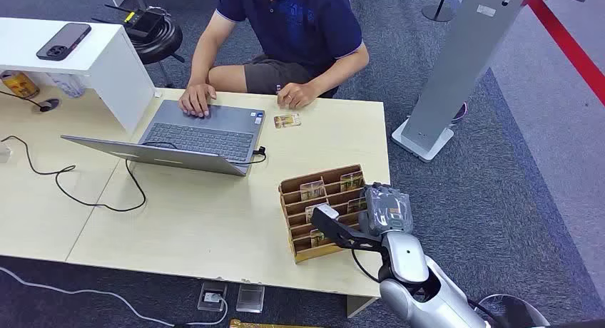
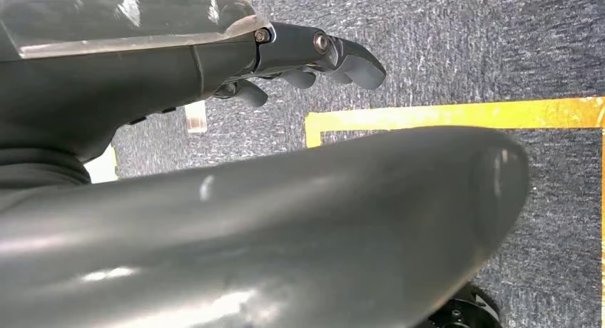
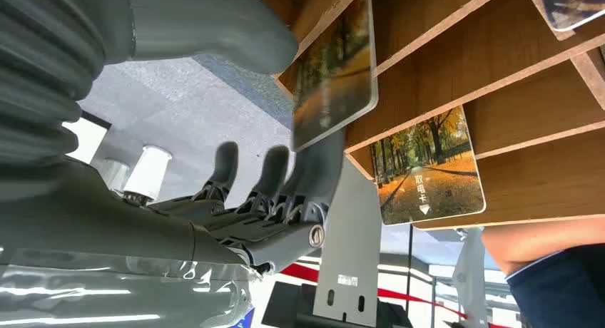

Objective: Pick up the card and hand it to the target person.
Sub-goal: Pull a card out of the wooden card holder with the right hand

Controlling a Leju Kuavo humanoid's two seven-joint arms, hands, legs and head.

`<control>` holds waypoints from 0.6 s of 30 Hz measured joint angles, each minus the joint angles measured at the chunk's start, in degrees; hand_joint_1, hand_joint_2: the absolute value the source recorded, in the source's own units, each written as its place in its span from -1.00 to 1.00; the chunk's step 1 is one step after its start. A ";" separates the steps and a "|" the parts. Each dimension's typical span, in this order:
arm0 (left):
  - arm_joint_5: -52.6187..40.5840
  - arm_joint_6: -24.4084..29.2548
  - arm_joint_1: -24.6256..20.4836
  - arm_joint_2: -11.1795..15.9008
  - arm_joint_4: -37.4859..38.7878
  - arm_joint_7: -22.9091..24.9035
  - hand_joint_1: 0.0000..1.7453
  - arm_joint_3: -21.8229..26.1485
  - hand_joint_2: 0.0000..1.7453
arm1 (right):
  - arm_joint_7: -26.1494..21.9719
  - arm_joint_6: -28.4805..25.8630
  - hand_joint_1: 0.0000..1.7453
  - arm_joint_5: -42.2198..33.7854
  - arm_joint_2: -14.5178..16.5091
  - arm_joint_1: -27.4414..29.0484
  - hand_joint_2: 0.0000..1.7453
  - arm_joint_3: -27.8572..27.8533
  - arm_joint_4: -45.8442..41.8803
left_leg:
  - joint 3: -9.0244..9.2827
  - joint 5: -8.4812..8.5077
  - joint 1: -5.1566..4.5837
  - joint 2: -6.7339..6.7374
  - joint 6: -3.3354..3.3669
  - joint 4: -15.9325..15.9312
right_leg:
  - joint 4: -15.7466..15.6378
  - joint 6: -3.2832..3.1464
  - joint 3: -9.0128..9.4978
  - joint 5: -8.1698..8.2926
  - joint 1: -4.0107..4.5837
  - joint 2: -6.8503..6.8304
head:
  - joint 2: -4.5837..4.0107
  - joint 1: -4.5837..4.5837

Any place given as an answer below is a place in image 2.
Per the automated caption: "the small white post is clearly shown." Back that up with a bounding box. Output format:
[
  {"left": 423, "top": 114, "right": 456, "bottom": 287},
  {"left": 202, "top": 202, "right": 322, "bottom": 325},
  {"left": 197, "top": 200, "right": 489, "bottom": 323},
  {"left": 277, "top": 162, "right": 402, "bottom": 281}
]
[{"left": 184, "top": 100, "right": 208, "bottom": 135}]

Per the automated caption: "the white flat panel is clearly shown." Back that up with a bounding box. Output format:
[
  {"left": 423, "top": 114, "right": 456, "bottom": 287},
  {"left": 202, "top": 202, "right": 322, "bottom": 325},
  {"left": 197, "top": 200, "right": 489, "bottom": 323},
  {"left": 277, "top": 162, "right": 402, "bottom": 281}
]
[{"left": 83, "top": 145, "right": 119, "bottom": 185}]

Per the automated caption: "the yellow floor tape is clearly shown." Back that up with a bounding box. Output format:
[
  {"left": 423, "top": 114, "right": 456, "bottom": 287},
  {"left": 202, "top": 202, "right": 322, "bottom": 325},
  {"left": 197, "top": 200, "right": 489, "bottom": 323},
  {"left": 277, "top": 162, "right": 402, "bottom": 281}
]
[{"left": 305, "top": 96, "right": 605, "bottom": 328}]

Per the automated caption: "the black robot foot base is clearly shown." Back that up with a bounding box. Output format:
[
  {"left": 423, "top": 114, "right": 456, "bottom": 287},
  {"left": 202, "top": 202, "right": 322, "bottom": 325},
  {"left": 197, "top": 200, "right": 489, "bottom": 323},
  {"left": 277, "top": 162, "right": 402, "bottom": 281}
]
[{"left": 415, "top": 282, "right": 503, "bottom": 328}]

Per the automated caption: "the ribbed grey left arm sleeve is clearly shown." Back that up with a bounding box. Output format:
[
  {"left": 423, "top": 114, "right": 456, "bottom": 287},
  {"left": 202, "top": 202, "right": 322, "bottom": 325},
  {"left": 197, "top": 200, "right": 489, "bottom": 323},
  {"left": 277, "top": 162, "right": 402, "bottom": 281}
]
[{"left": 0, "top": 148, "right": 91, "bottom": 209}]

